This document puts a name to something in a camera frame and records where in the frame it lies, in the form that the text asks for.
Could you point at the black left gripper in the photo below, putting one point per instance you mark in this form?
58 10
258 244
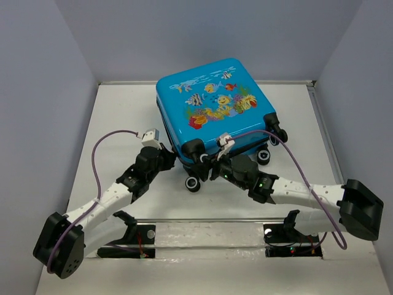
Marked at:
167 157

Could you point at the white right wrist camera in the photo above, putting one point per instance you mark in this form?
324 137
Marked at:
225 143

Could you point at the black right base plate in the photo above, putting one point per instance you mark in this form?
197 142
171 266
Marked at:
282 244

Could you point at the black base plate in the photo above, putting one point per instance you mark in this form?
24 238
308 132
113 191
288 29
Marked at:
282 244
138 243

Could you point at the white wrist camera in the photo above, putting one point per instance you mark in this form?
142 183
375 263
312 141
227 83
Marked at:
225 143
151 138

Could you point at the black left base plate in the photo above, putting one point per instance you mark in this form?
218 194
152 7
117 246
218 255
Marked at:
138 243

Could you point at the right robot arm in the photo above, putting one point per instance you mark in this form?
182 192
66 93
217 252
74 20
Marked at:
350 207

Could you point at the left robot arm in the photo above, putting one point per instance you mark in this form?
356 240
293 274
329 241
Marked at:
61 245

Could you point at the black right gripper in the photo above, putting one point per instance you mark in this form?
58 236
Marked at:
204 168

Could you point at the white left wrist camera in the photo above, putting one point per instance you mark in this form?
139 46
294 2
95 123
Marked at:
151 138

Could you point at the blue kids suitcase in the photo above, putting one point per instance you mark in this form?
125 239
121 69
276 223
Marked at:
200 104

